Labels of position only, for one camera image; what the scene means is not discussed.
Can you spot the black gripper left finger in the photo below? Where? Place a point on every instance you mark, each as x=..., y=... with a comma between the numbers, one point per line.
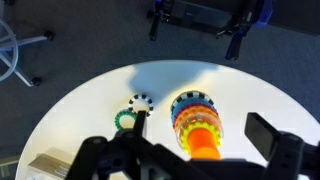
x=140, y=123

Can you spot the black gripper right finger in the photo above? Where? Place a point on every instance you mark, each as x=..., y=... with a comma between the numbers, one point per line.
x=263, y=133

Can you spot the orange stacking pole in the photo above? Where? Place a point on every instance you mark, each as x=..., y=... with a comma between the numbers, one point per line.
x=203, y=143

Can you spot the blue orange bar clamp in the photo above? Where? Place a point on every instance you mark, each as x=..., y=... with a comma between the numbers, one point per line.
x=235, y=45
x=154, y=28

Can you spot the light wooden slotted tray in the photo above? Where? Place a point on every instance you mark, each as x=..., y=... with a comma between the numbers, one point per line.
x=46, y=163

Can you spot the grey stool base with footring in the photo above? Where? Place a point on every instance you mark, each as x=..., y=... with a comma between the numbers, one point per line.
x=30, y=40

